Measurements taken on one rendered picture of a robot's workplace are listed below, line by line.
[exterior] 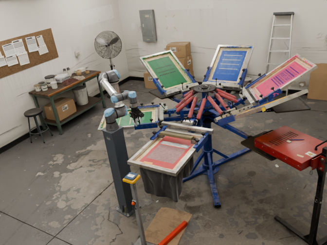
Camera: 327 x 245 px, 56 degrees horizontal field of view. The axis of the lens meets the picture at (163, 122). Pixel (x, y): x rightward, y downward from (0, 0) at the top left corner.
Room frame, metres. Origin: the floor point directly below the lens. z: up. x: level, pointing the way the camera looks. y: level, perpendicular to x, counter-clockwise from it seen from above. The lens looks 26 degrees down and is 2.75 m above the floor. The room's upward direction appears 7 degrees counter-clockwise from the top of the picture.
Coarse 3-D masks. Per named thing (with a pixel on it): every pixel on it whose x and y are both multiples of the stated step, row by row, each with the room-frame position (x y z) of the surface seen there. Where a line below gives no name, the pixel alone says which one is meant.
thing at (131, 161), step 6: (180, 132) 3.23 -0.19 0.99; (186, 132) 3.21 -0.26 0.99; (156, 138) 3.17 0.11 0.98; (150, 144) 3.06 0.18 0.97; (144, 150) 2.95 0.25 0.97; (192, 150) 2.80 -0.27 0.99; (132, 156) 2.82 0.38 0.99; (138, 156) 2.85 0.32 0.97; (186, 156) 2.70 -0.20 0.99; (192, 156) 2.74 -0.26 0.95; (132, 162) 2.70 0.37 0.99; (138, 162) 2.69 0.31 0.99; (186, 162) 2.62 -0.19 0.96; (144, 168) 2.62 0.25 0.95; (150, 168) 2.58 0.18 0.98; (156, 168) 2.54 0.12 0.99; (162, 168) 2.53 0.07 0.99; (180, 168) 2.50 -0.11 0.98; (168, 174) 2.46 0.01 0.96; (174, 174) 2.43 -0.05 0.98
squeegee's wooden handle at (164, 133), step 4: (160, 132) 3.16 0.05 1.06; (164, 132) 3.15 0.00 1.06; (168, 132) 3.15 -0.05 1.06; (168, 136) 3.09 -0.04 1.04; (172, 136) 3.06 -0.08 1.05; (176, 136) 3.03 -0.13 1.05; (180, 136) 3.01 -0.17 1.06; (184, 136) 3.00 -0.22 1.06; (188, 136) 3.00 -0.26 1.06; (192, 136) 2.99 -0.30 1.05
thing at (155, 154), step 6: (168, 138) 3.19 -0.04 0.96; (174, 138) 3.17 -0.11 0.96; (156, 144) 3.07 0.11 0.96; (162, 144) 3.06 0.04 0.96; (150, 150) 2.96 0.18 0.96; (156, 150) 2.94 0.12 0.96; (162, 150) 2.93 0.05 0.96; (168, 150) 2.91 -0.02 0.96; (150, 156) 2.83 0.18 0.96; (156, 156) 2.82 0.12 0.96; (162, 156) 2.81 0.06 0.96; (156, 162) 2.70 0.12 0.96
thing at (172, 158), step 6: (186, 144) 2.99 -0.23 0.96; (192, 144) 2.98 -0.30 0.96; (174, 150) 2.90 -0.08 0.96; (180, 150) 2.88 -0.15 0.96; (186, 150) 2.87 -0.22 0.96; (168, 156) 2.79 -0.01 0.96; (174, 156) 2.78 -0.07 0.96; (180, 156) 2.77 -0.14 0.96; (162, 162) 2.69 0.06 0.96; (168, 162) 2.67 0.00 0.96; (174, 162) 2.66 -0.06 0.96; (168, 168) 2.57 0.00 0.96
